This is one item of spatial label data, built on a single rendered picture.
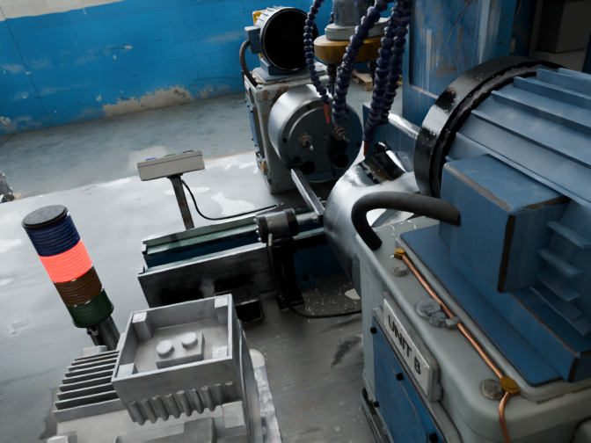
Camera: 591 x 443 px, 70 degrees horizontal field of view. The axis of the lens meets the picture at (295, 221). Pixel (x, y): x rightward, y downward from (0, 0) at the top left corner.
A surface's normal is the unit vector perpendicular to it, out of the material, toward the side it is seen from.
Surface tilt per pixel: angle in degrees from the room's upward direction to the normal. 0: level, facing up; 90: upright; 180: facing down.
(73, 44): 90
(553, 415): 90
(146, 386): 90
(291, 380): 0
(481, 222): 90
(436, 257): 0
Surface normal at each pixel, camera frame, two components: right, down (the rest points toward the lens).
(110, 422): -0.02, -0.40
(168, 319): 0.14, 0.50
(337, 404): -0.12, -0.85
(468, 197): -0.97, 0.22
